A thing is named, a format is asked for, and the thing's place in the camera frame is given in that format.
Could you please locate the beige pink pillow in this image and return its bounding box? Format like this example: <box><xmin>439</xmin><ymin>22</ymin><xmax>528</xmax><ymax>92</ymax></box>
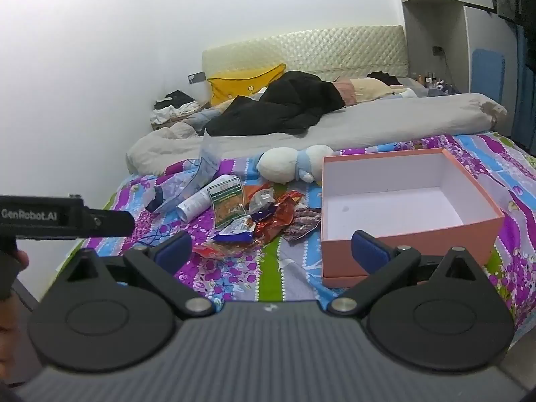
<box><xmin>333</xmin><ymin>78</ymin><xmax>405</xmax><ymax>106</ymax></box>

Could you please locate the pink cardboard box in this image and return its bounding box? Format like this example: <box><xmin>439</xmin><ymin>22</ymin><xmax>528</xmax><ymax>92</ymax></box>
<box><xmin>321</xmin><ymin>149</ymin><xmax>504</xmax><ymax>288</ymax></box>

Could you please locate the pile of clothes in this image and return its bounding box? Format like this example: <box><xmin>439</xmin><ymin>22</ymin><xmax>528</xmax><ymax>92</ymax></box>
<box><xmin>150</xmin><ymin>90</ymin><xmax>209</xmax><ymax>130</ymax></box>

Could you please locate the black jacket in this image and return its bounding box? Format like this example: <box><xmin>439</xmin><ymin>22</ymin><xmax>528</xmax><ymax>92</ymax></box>
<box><xmin>204</xmin><ymin>71</ymin><xmax>344</xmax><ymax>136</ymax></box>

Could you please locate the white wardrobe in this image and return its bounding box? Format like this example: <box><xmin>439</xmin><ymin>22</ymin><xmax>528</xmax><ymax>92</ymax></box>
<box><xmin>402</xmin><ymin>0</ymin><xmax>518</xmax><ymax>136</ymax></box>

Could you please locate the pale blue plastic pouch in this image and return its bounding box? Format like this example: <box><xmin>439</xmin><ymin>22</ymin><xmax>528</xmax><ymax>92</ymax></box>
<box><xmin>143</xmin><ymin>133</ymin><xmax>221</xmax><ymax>214</ymax></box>

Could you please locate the green pickled vegetable packet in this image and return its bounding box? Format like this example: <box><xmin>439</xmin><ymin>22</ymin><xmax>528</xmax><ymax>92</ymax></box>
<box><xmin>207</xmin><ymin>175</ymin><xmax>245</xmax><ymax>230</ymax></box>

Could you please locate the blue mat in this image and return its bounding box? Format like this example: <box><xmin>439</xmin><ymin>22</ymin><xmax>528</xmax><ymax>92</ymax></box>
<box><xmin>471</xmin><ymin>48</ymin><xmax>505</xmax><ymax>103</ymax></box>

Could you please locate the yellow pillow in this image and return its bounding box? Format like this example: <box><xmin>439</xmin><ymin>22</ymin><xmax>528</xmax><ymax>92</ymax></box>
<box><xmin>207</xmin><ymin>63</ymin><xmax>286</xmax><ymax>105</ymax></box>

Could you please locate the blue curtain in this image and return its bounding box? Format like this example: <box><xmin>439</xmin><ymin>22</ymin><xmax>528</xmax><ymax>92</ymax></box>
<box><xmin>512</xmin><ymin>25</ymin><xmax>535</xmax><ymax>155</ymax></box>

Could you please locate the white blue plush toy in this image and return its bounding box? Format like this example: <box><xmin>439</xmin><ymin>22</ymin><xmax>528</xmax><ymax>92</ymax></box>
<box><xmin>256</xmin><ymin>144</ymin><xmax>334</xmax><ymax>184</ymax></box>

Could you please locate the colourful floral bed sheet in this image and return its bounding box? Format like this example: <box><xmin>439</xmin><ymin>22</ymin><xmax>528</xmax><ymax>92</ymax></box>
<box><xmin>83</xmin><ymin>132</ymin><xmax>535</xmax><ymax>336</ymax></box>

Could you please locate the blue white cabbage snack bag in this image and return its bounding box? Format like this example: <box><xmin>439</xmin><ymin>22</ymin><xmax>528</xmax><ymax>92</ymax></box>
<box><xmin>213</xmin><ymin>216</ymin><xmax>255</xmax><ymax>243</ymax></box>

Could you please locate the grey duvet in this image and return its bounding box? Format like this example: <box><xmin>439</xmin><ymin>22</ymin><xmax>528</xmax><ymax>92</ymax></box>
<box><xmin>125</xmin><ymin>93</ymin><xmax>507</xmax><ymax>175</ymax></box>

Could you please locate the red orange snack packet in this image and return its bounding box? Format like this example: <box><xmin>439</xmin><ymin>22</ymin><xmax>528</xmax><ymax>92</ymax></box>
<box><xmin>254</xmin><ymin>191</ymin><xmax>304</xmax><ymax>243</ymax></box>

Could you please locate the person's left hand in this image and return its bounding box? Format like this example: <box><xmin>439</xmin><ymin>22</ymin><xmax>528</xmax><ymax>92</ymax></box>
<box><xmin>0</xmin><ymin>248</ymin><xmax>30</xmax><ymax>386</ymax></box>

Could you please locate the grey clear snack packet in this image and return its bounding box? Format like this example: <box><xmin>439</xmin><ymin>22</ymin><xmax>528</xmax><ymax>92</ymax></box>
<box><xmin>248</xmin><ymin>188</ymin><xmax>275</xmax><ymax>215</ymax></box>

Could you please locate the cream quilted headboard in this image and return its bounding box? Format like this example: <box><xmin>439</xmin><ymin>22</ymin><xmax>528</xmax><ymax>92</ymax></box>
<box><xmin>202</xmin><ymin>25</ymin><xmax>409</xmax><ymax>81</ymax></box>

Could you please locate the shrimp flavor snack bag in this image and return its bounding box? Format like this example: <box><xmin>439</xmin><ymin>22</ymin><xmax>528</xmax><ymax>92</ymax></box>
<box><xmin>282</xmin><ymin>206</ymin><xmax>322</xmax><ymax>243</ymax></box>

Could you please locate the white spray bottle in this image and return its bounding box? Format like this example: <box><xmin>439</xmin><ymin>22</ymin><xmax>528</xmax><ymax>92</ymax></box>
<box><xmin>177</xmin><ymin>174</ymin><xmax>233</xmax><ymax>223</ymax></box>

